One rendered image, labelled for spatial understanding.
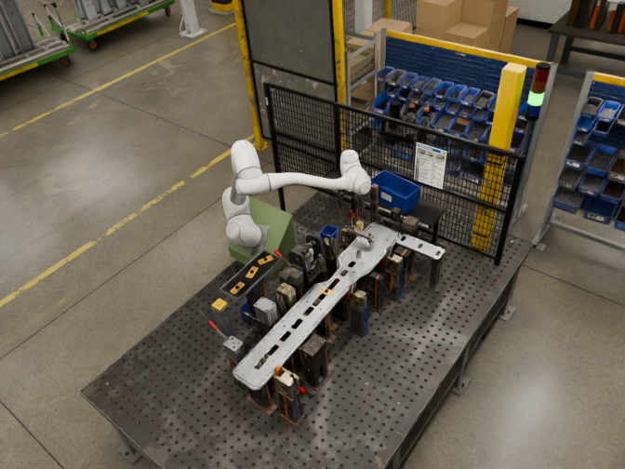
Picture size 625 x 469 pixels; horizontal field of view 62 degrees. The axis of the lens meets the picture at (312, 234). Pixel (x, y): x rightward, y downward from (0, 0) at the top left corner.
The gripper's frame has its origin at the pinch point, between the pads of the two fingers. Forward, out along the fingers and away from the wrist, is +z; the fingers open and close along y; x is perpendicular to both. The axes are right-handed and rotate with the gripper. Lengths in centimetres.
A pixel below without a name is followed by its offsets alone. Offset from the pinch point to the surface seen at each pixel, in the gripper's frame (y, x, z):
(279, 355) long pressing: 19, -95, 22
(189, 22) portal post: -566, 368, 101
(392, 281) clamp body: 35, -7, 36
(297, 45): -164, 160, -12
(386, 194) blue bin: 4.4, 35.4, 10.0
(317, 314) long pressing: 20, -63, 22
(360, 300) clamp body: 35, -43, 19
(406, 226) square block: 26.5, 23.6, 18.4
